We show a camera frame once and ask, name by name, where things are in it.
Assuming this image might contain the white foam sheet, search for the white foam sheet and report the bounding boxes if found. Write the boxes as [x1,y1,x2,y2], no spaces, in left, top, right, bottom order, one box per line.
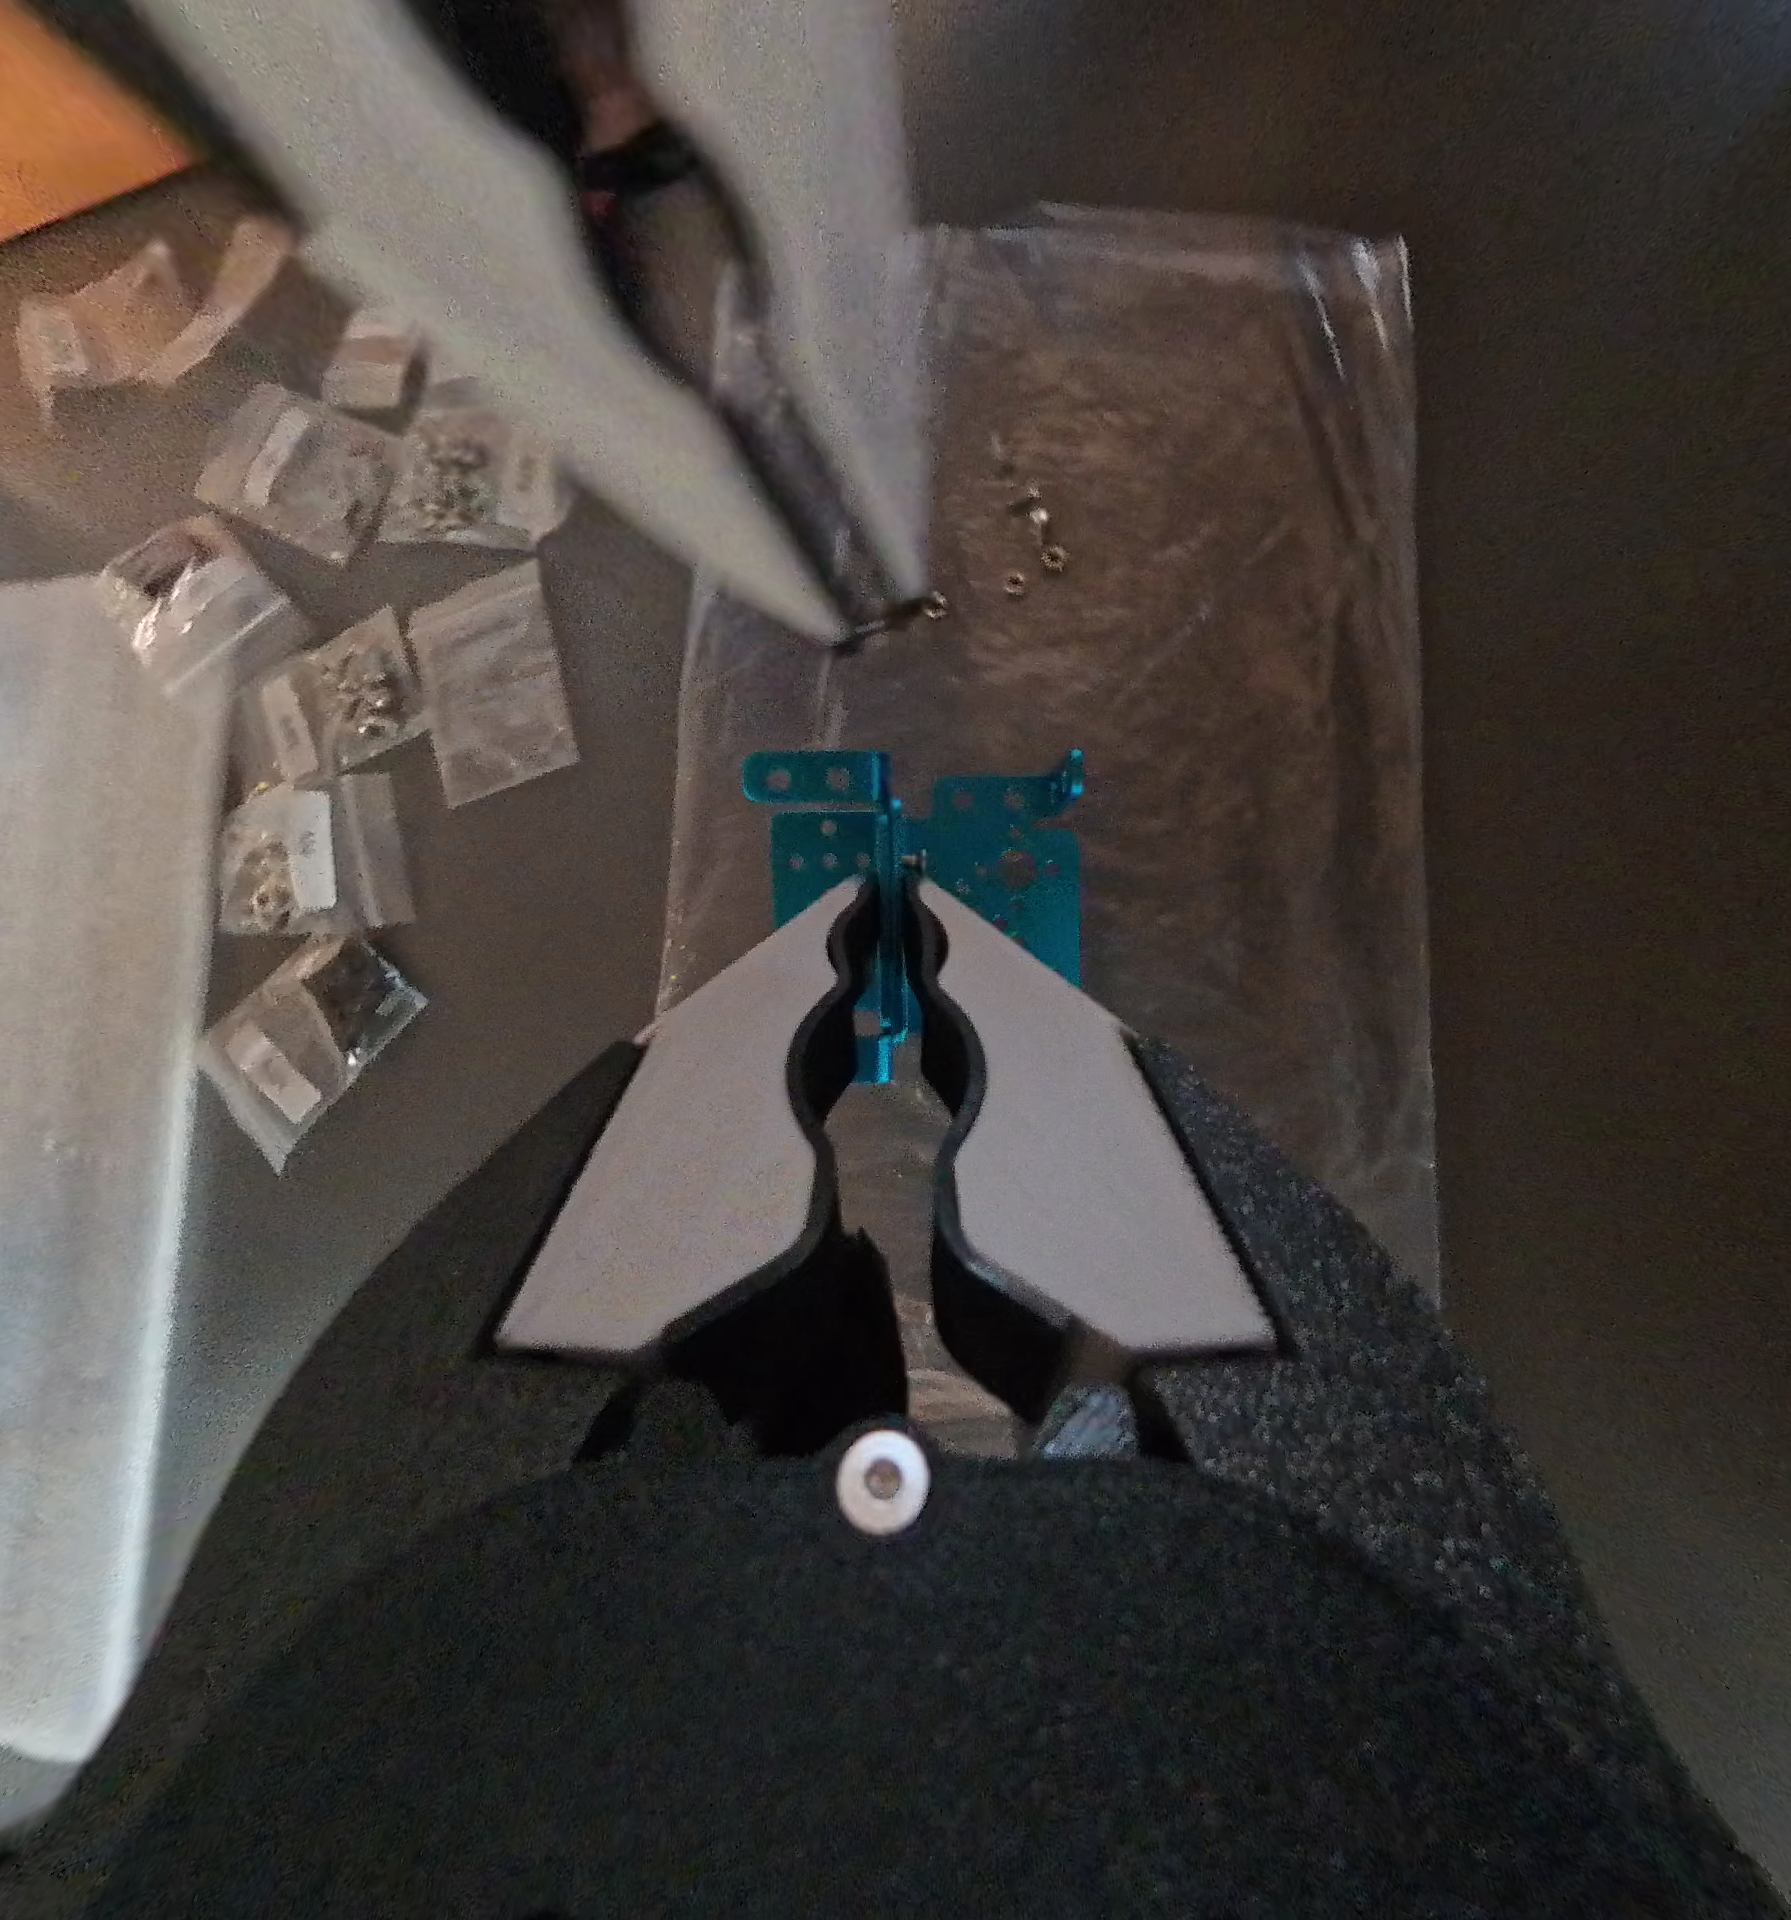
[0,585,238,1764]

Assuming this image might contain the scattered loose metal fasteners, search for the scattered loose metal fasteners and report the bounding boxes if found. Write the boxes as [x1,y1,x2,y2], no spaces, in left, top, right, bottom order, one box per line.
[984,432,1078,595]

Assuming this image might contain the blue metal bracket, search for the blue metal bracket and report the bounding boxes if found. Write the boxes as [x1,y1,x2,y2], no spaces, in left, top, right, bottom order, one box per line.
[896,747,1089,995]
[741,747,914,1085]

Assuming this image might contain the pile of small screw bags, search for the pile of small screw bags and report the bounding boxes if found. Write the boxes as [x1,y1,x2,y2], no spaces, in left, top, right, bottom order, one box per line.
[16,211,582,1175]

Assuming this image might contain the orange cardboard box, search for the orange cardboard box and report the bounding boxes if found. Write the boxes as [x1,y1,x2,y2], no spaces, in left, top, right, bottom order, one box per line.
[0,0,199,274]

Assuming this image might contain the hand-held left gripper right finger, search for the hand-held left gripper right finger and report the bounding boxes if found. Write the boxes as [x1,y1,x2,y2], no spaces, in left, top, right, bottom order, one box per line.
[913,883,1276,1427]

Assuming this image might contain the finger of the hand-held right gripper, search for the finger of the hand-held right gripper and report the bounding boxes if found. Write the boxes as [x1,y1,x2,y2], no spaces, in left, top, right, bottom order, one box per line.
[632,0,939,617]
[144,0,852,648]

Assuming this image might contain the dark desk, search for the dark desk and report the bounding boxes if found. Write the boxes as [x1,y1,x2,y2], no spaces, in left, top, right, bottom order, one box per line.
[0,0,1791,1920]

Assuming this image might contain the large clear plastic bag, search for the large clear plastic bag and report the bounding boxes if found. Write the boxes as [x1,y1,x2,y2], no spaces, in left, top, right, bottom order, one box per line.
[654,202,1445,1450]

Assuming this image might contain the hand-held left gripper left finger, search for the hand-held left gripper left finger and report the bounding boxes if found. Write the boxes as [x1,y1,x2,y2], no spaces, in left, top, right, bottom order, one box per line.
[493,878,908,1454]

